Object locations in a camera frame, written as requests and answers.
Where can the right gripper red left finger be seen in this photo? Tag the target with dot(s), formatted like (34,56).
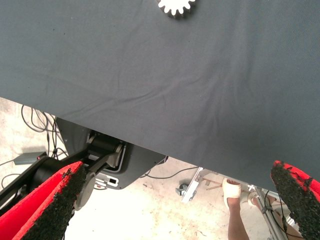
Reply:
(30,215)

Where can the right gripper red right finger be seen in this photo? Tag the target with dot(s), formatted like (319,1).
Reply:
(300,200)

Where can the large steel gear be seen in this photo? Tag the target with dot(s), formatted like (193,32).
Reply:
(176,6)

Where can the aluminium stand profile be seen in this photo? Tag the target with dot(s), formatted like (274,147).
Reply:
(272,221)

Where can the white open shoe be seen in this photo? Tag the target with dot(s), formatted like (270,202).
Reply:
(231,191)
(251,198)

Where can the grey power adapter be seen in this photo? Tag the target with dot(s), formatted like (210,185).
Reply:
(26,158)

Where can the grey caster wheel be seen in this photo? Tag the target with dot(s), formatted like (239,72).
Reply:
(183,188)

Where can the dark grey base panel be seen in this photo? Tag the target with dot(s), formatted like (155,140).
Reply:
(140,162)

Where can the dark grey table cloth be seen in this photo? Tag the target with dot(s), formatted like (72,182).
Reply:
(150,75)

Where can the aluminium frame bracket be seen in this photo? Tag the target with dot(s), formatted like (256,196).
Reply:
(192,190)

